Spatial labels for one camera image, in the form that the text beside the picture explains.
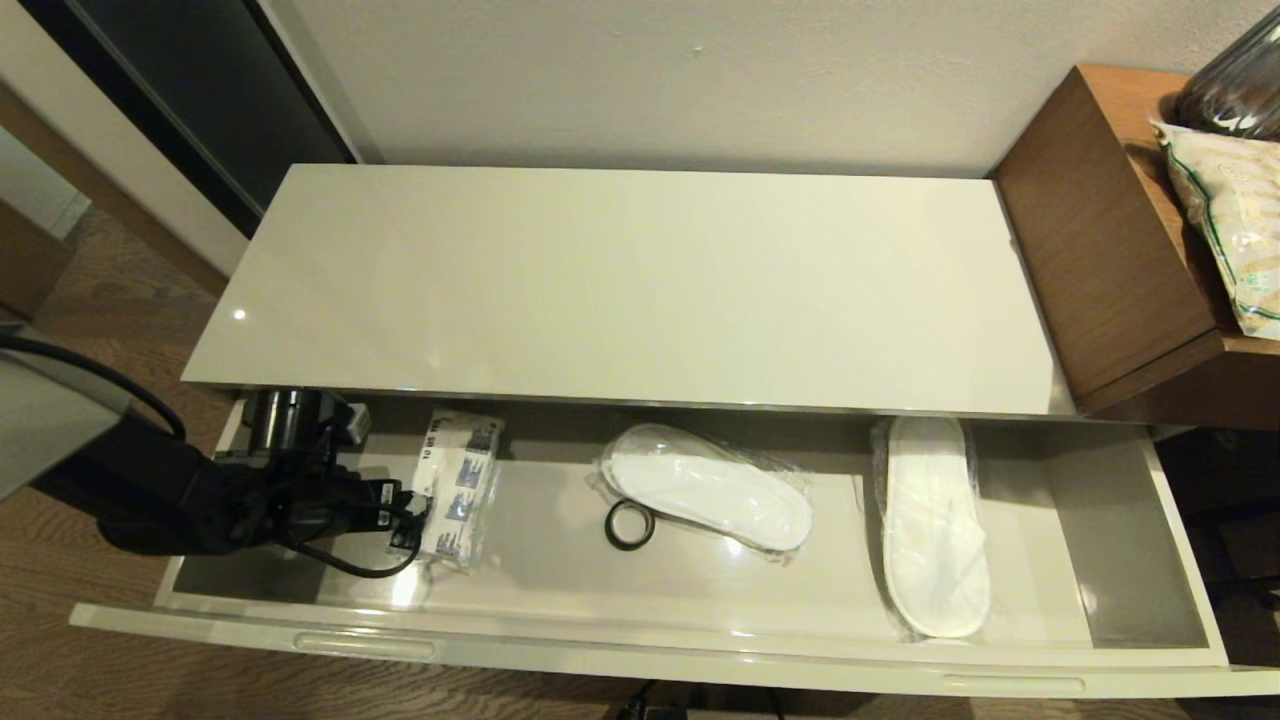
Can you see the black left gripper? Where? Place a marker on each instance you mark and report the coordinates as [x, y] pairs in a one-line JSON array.
[[320, 500]]

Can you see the white tissue pack blue print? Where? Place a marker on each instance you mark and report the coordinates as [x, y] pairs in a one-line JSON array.
[[465, 470]]

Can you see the white glossy drawer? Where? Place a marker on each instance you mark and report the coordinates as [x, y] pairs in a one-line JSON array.
[[700, 600]]

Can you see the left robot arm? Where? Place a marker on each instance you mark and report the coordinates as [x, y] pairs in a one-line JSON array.
[[150, 490]]

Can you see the black tape roll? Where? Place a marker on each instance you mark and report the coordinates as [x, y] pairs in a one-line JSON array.
[[609, 525]]

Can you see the white glossy cabinet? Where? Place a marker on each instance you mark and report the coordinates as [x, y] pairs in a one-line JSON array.
[[620, 290]]

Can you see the brown wooden furniture piece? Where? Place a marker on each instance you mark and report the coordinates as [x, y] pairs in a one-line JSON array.
[[25, 265]]

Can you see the brown wooden door trim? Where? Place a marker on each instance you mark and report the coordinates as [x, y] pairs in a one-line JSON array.
[[100, 182]]

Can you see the white slipper in crumpled plastic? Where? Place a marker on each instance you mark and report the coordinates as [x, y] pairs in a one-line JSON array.
[[710, 490]]

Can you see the white slipper in smooth plastic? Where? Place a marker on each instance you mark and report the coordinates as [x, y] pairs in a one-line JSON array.
[[935, 530]]

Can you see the brown wooden desk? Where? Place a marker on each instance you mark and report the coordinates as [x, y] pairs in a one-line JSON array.
[[1090, 240]]

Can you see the clear snack bag green print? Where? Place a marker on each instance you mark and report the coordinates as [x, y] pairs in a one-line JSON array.
[[1235, 220]]

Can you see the dark glass vase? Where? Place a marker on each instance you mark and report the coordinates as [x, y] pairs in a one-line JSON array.
[[1235, 95]]

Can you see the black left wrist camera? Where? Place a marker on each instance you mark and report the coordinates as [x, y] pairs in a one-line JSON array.
[[290, 420]]

